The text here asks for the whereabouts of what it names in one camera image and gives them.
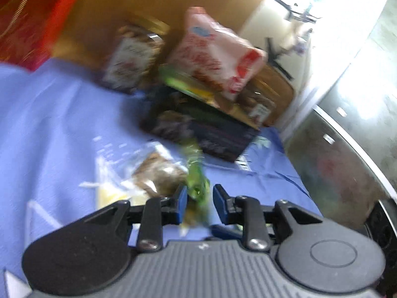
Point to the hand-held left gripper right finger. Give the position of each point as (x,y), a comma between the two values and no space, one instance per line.
(218,203)

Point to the black snack box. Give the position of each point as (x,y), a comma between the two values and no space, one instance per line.
(211,130)

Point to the clothes drying rack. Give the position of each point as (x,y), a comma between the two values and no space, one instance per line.
(294,21)

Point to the pale yellow snack packet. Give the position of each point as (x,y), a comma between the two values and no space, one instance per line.
(111,194)

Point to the clear packet of brown snacks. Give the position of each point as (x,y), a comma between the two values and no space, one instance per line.
(158,170)

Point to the red gift box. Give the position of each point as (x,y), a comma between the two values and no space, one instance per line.
(34,18)

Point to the green snack packet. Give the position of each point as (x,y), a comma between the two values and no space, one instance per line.
(197,180)

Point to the pink and white snack bag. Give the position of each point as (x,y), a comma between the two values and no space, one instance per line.
(214,56)

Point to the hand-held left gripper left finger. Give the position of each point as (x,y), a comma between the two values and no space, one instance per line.
(182,203)

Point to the wooden headboard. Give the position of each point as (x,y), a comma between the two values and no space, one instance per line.
(124,0)

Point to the blue bed sheet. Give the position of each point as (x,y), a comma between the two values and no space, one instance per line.
(62,115)

